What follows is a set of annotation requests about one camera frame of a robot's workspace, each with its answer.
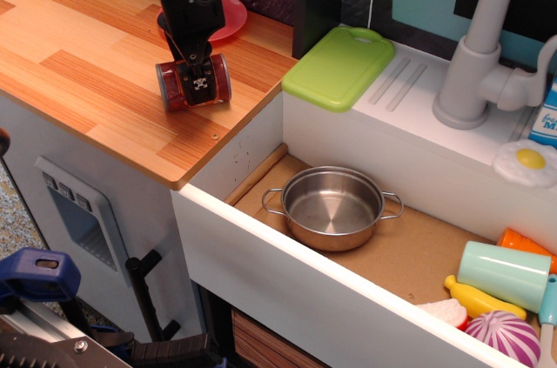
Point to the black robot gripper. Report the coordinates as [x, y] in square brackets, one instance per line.
[198, 83]

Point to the stainless steel pot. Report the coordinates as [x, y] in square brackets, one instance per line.
[332, 208]

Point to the white toy bread slice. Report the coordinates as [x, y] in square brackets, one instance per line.
[449, 310]

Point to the mint green plastic cup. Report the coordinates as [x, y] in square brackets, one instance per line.
[516, 277]

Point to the grey toy faucet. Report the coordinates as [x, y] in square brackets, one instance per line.
[475, 78]

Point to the toy fried egg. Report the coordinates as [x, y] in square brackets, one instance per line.
[527, 163]

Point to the light blue toy spatula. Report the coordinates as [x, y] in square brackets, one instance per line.
[547, 320]

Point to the blue toy milk carton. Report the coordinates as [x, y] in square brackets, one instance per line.
[544, 128]

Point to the green plastic cutting board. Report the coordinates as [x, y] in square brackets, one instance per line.
[339, 68]

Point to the aluminium frame with bracket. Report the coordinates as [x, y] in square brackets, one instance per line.
[34, 336]

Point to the blue clamp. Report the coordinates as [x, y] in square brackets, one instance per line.
[39, 275]

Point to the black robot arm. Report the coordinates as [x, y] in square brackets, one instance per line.
[195, 77]

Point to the orange plastic cup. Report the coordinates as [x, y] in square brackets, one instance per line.
[514, 240]

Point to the red plastic plate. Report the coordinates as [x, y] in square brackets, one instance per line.
[232, 18]

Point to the purple toy onion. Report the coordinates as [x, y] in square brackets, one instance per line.
[508, 334]

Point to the orange and brown toy can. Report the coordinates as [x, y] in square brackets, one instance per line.
[171, 90]

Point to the grey oven control panel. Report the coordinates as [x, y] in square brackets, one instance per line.
[83, 225]

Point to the yellow toy banana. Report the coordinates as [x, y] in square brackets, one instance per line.
[478, 302]

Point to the black oven door handle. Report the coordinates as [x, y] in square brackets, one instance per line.
[138, 269]

